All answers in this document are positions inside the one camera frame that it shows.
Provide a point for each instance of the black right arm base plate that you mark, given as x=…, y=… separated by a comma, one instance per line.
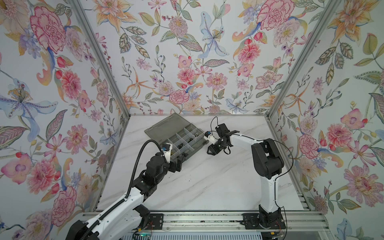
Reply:
x=255, y=221

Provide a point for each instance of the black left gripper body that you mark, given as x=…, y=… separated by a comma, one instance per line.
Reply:
x=173, y=168

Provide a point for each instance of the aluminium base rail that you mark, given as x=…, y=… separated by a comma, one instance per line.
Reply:
x=231, y=221

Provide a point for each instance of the grey plastic organizer box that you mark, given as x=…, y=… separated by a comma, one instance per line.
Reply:
x=177, y=130

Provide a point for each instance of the aluminium corner frame post right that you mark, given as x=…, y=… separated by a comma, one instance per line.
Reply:
x=308, y=47

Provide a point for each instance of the aluminium corner frame post left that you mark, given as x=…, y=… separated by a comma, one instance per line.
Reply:
x=91, y=37

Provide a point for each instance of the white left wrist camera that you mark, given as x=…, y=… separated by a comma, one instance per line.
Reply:
x=167, y=150

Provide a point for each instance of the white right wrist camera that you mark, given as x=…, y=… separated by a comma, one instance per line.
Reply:
x=208, y=136

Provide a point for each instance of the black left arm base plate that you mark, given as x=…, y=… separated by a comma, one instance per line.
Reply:
x=154, y=222

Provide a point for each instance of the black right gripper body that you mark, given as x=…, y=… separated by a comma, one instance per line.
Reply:
x=217, y=147

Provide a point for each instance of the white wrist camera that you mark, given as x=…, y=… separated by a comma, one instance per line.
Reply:
x=208, y=136
x=167, y=150

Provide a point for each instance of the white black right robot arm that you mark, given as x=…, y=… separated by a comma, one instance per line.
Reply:
x=268, y=164

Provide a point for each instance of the aluminium corner frame post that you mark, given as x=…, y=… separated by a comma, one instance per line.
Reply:
x=308, y=47
x=91, y=37

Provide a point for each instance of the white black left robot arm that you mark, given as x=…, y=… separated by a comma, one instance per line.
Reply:
x=128, y=212

